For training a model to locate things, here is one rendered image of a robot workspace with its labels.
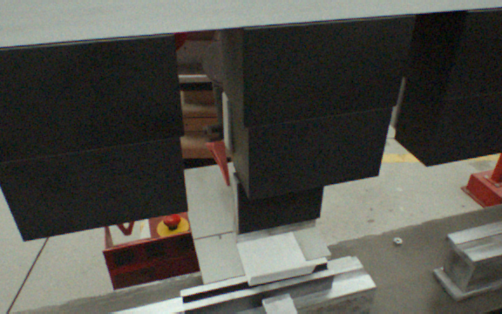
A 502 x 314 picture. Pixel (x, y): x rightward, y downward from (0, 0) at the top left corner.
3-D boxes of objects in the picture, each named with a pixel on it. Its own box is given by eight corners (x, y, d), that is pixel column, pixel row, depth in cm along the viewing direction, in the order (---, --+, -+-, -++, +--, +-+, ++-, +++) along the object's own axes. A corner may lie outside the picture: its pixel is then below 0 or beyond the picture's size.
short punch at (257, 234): (311, 221, 50) (318, 158, 45) (318, 232, 49) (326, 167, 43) (234, 237, 48) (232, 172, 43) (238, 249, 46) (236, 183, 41)
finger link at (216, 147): (262, 182, 62) (254, 122, 62) (218, 190, 61) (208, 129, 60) (252, 178, 69) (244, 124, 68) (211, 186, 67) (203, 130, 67)
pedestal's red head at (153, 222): (193, 239, 106) (187, 185, 96) (207, 286, 93) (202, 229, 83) (115, 256, 100) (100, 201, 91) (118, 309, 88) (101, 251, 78)
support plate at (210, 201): (271, 160, 78) (271, 155, 77) (330, 259, 56) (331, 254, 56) (178, 175, 73) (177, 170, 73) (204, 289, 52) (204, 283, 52)
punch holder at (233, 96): (344, 136, 49) (365, -7, 40) (382, 175, 42) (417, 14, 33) (224, 155, 45) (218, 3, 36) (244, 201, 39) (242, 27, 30)
